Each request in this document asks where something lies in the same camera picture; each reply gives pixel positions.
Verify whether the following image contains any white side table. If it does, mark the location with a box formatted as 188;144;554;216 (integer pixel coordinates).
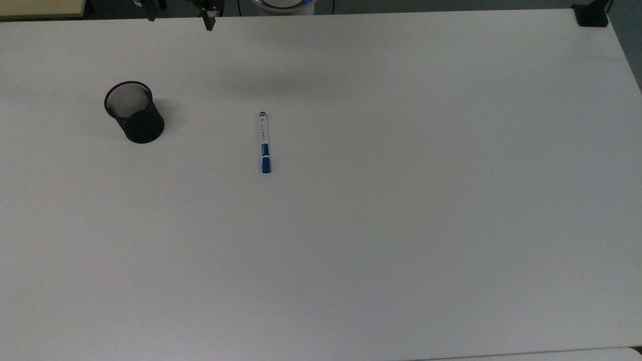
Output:
416;346;642;361

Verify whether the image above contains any black camera stand clamp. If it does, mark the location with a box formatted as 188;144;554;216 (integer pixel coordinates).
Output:
572;0;610;28

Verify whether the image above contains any black mesh pen cup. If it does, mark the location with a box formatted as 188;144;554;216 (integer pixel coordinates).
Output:
104;81;166;144

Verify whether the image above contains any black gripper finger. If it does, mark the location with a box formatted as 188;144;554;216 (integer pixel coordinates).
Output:
134;0;167;22
189;0;221;32

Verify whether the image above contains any blue and white marker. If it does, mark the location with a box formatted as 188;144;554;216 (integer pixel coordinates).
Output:
259;111;272;174

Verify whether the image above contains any pale yellow table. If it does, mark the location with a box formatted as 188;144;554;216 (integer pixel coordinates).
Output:
0;0;87;21

